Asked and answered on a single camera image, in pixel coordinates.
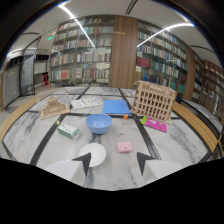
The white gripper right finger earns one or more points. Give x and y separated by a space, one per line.
156 168

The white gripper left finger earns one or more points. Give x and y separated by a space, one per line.
68 168

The green white milk carton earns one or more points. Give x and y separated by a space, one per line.
68 131

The white round plate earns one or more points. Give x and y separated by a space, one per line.
95 151

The pink cassette-shaped block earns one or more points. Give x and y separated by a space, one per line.
124 147

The magenta green flat packet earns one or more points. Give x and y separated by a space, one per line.
154 124

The blue plastic bowl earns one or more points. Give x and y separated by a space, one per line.
99 123

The small orange cube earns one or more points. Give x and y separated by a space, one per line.
125 116

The small wooden building model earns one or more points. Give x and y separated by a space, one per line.
53 107

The large wooden building model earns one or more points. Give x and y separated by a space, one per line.
154 100

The white dotted printed booklet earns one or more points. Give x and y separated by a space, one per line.
86 102

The blue flat book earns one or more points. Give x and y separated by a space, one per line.
115 107

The red stool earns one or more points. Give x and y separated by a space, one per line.
45 80

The glass door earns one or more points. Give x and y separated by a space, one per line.
27 75

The tall bookshelf with books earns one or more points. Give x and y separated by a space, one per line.
164 60
81 50

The brown wooden wall column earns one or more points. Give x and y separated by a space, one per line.
123 52

